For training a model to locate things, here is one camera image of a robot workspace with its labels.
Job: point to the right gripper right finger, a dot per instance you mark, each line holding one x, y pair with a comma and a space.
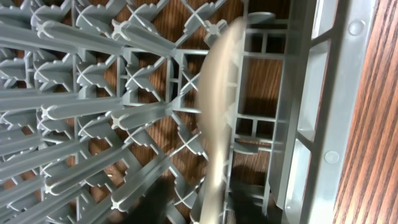
245, 211

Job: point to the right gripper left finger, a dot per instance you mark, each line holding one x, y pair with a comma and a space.
152, 209

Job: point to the white plastic spoon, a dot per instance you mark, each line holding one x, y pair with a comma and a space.
214, 99

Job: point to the grey dishwasher rack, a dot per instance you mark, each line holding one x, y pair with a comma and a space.
81, 83

